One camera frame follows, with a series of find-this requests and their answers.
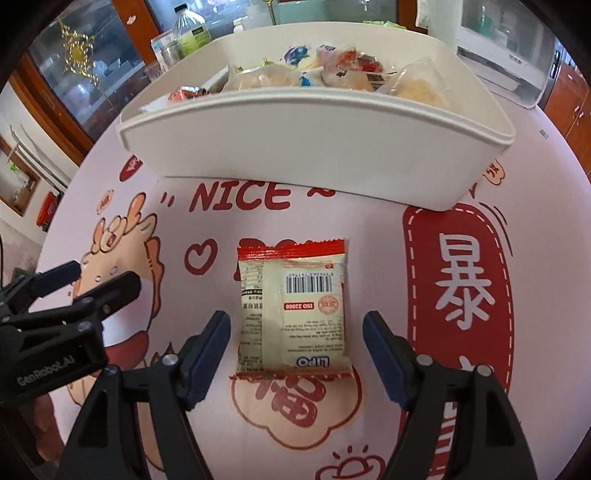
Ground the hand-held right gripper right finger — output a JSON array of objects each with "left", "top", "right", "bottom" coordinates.
[{"left": 362, "top": 311, "right": 540, "bottom": 480}]

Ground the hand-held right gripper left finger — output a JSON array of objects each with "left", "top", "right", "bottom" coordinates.
[{"left": 54, "top": 311, "right": 232, "bottom": 480}]

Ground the jar with red lid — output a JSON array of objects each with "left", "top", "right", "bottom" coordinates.
[{"left": 37, "top": 191, "right": 61, "bottom": 229}]

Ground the white blue pastry packet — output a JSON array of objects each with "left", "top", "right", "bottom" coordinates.
[{"left": 281, "top": 44, "right": 319, "bottom": 70}]

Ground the white plastic bin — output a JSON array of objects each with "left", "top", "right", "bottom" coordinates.
[{"left": 115, "top": 23, "right": 515, "bottom": 210}]

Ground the mint green canister brown lid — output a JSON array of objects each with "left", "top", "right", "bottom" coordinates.
[{"left": 277, "top": 0, "right": 331, "bottom": 21}]

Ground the white storage box clear front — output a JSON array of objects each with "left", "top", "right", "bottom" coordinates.
[{"left": 455, "top": 0, "right": 561, "bottom": 109}]

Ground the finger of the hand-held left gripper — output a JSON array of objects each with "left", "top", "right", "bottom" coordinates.
[
  {"left": 0, "top": 260, "right": 82, "bottom": 321},
  {"left": 9, "top": 270, "right": 142, "bottom": 335}
]

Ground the cream packet with red edges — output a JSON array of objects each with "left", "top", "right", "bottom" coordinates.
[{"left": 235, "top": 239, "right": 354, "bottom": 379}]

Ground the wooden cabinet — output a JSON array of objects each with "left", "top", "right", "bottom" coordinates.
[{"left": 542, "top": 37, "right": 591, "bottom": 181}]

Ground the green tissue pack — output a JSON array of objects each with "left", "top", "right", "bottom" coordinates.
[{"left": 355, "top": 18, "right": 407, "bottom": 31}]

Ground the gold door ornament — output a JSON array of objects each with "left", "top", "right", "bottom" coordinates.
[{"left": 60, "top": 23, "right": 116, "bottom": 107}]

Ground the red white snack packet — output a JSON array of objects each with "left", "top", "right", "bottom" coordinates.
[{"left": 167, "top": 85, "right": 213, "bottom": 104}]

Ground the clear bottle with green label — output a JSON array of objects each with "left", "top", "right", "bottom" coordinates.
[{"left": 173, "top": 4, "right": 213, "bottom": 58}]

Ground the clear yellow rice cracker packet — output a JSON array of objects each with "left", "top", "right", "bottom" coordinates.
[{"left": 376, "top": 55, "right": 451, "bottom": 112}]

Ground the white red-striped long packet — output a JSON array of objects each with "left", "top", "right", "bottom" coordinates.
[{"left": 321, "top": 48, "right": 400, "bottom": 93}]

